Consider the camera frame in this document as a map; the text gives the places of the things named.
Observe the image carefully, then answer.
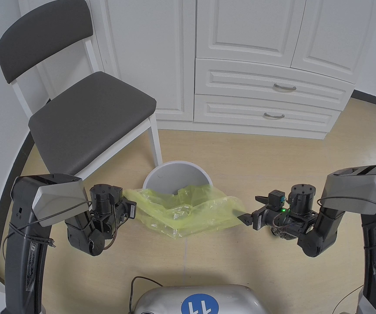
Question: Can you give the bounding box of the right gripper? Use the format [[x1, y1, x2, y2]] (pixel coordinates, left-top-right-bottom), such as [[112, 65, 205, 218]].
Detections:
[[237, 195, 288, 231]]

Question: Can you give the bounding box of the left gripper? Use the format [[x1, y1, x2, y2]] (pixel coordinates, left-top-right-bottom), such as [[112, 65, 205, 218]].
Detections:
[[111, 198, 138, 225]]

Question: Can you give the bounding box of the grey padded white chair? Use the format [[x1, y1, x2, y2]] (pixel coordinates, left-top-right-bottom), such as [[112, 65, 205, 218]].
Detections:
[[0, 0, 164, 182]]

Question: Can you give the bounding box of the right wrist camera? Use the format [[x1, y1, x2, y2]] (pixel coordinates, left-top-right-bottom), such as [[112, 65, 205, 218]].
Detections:
[[269, 190, 287, 208]]

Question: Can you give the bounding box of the yellow plastic bag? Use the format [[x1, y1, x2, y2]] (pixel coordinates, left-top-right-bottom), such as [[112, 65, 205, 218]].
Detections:
[[124, 184, 247, 240]]

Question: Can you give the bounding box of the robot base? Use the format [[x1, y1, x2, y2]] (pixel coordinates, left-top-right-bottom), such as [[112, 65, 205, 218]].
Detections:
[[132, 285, 270, 314]]

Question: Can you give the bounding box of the light grey trash bin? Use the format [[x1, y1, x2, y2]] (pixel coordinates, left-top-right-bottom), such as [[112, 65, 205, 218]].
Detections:
[[142, 161, 213, 197]]

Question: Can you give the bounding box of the white wardrobe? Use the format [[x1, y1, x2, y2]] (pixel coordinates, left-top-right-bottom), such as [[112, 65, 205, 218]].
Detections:
[[16, 0, 376, 140]]

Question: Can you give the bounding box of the black cable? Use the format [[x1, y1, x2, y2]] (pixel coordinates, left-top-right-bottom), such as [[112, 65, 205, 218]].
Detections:
[[129, 276, 164, 314]]

